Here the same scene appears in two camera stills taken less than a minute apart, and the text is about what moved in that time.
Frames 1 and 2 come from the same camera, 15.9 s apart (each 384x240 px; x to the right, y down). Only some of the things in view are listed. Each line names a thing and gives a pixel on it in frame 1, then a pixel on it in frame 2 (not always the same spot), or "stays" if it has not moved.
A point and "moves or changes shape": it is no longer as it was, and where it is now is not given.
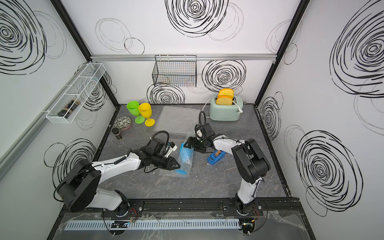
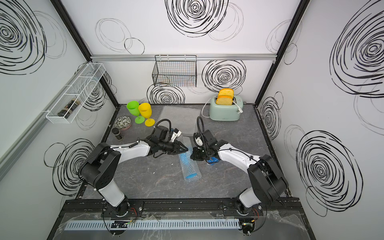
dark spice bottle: [116, 132] stays
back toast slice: [226, 93] stays
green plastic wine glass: [133, 107] stays
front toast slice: [224, 100] stays
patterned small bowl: [123, 123] stays
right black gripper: [190, 140] -> [196, 157]
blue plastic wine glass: [185, 155] moves or changes shape
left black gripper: [171, 163] -> [176, 147]
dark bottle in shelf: [62, 112] stays
